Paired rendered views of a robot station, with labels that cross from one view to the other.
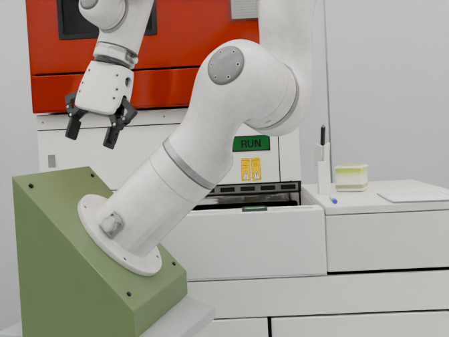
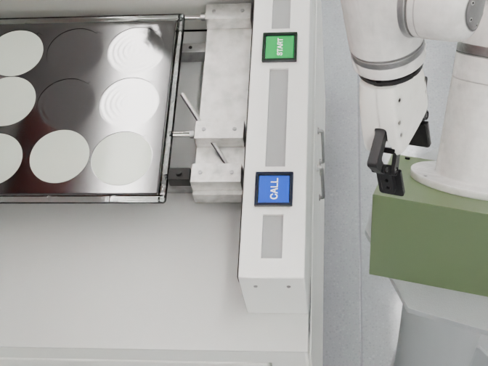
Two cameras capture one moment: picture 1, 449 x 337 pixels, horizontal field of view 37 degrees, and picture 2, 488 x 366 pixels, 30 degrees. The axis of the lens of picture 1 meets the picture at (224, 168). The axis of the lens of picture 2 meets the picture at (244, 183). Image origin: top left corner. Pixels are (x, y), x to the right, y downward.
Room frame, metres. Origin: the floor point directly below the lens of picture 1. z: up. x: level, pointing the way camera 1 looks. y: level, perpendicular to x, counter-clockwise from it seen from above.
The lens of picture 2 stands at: (1.39, 0.84, 2.14)
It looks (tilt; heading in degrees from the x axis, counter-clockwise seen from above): 60 degrees down; 281
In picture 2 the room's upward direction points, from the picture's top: 12 degrees counter-clockwise
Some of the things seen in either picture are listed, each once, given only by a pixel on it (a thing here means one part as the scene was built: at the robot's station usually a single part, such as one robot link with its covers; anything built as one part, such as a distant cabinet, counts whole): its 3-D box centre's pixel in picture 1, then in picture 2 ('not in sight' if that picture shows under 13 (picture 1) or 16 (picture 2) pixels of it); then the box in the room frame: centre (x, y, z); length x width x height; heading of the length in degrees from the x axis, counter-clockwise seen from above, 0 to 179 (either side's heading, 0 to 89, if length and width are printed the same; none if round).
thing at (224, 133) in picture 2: not in sight; (220, 133); (1.58, 0.05, 0.89); 0.08 x 0.03 x 0.03; 178
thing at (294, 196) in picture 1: (228, 210); not in sight; (2.05, -0.01, 0.89); 0.44 x 0.02 x 0.10; 88
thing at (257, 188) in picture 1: (227, 189); not in sight; (2.05, -0.01, 0.96); 0.44 x 0.01 x 0.02; 88
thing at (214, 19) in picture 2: not in sight; (229, 15); (1.57, -0.19, 0.89); 0.08 x 0.03 x 0.03; 178
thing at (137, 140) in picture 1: (170, 172); not in sight; (2.07, 0.17, 1.02); 0.82 x 0.03 x 0.40; 88
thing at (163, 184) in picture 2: not in sight; (172, 103); (1.66, -0.01, 0.90); 0.38 x 0.01 x 0.01; 88
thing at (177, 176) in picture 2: not in sight; (179, 176); (1.64, 0.13, 0.90); 0.04 x 0.02 x 0.03; 178
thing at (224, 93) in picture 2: not in sight; (225, 104); (1.57, -0.02, 0.87); 0.36 x 0.08 x 0.03; 88
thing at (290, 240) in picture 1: (200, 243); (280, 137); (1.48, 0.06, 0.89); 0.55 x 0.09 x 0.14; 88
